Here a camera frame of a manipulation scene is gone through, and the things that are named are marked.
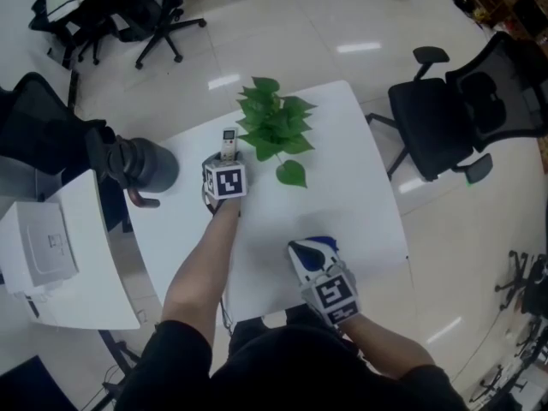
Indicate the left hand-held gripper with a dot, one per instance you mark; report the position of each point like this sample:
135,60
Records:
225,180

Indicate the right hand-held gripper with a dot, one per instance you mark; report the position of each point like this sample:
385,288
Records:
324,283

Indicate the white remote control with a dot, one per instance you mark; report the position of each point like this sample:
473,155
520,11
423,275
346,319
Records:
229,142

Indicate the blue cloth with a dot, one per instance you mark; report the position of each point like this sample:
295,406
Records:
322,243

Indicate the person's right forearm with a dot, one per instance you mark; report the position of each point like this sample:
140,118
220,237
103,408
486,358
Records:
387,345

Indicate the person's left forearm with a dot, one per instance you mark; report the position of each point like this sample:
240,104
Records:
198,266

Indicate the green leafy plant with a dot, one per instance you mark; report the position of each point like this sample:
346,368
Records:
276,127

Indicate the large black water jug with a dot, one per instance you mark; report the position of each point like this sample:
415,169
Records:
139,165

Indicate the person's black shirt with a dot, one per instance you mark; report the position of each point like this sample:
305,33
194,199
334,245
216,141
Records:
282,371

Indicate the white side desk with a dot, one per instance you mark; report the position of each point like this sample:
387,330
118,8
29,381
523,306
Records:
75,268

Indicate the black chair base with wheels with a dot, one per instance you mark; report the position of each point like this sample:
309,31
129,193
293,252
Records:
514,272

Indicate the black swivel office chair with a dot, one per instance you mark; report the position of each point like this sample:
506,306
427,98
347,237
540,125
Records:
141,7

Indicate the white printer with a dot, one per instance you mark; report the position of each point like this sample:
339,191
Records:
36,251

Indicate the black mesh office chair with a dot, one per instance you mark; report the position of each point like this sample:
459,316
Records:
27,126

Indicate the black office chair with armrests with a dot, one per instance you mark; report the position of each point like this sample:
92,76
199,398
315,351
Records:
466,109

